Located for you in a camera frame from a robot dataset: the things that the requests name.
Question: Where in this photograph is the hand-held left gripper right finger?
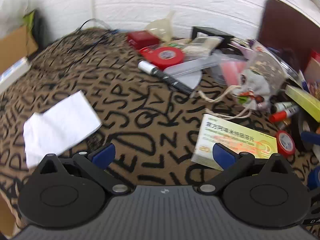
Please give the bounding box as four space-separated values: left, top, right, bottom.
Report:
198 143 290 195

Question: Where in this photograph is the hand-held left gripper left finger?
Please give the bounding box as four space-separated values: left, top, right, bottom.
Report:
37 143 131 195

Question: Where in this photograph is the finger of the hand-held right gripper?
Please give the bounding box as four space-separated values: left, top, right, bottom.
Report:
308 166 320 190
301 131 320 146

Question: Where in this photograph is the yellow medicine box orange print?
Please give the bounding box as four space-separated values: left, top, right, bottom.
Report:
191 114 278 172

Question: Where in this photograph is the large red tape roll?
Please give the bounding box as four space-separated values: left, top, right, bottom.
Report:
147 46 185 70

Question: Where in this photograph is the clear plastic container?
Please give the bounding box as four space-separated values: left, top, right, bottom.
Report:
210 55 247 84

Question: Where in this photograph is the black tape roll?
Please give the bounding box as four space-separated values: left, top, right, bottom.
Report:
291 110 317 152

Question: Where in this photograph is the small red tape roll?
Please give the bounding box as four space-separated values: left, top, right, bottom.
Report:
276 130 297 155

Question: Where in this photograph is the red marker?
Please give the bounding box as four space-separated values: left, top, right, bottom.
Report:
269 105 300 123

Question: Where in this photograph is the yellow-green medicine box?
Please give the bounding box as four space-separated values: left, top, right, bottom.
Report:
285 84 320 122

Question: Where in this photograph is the white marker black cap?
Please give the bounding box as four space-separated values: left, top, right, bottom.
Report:
271 101 294 113

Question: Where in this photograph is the white tissue paper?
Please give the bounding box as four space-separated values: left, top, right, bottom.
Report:
23 90 102 168

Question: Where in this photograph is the brown lettered blanket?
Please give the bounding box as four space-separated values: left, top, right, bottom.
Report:
0 29 320 230

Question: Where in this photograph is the white face mask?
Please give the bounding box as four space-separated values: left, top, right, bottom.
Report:
175 70 203 89

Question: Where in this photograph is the clear plastic bag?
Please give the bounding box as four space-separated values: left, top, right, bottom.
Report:
246 40 299 98

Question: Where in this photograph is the long clear plastic case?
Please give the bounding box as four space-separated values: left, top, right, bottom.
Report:
162 55 225 78

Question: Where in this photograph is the black and silver pen tool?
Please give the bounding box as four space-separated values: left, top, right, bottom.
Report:
138 60 195 94

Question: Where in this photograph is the bag of white pellets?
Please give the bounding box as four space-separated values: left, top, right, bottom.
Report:
185 37 224 57

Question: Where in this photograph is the dark brown board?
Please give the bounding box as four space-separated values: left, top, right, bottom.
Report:
257 0 320 73

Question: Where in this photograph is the flat red box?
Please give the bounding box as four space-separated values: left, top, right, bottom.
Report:
127 31 160 49

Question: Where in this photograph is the white and blue box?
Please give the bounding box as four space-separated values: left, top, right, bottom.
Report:
0 57 32 94

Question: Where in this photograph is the black box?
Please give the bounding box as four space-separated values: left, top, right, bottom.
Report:
192 26 234 49

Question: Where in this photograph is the clear plastic funnel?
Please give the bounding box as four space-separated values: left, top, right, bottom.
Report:
146 11 177 42

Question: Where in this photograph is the brown cardboard box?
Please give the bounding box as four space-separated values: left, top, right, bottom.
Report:
0 24 39 75

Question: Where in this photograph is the white plastic bag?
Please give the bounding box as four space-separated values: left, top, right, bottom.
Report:
0 0 34 38

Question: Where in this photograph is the white drawstring pouch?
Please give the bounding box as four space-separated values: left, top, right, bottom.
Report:
192 72 272 119

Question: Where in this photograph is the black cable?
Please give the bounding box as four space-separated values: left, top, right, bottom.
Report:
54 19 120 54

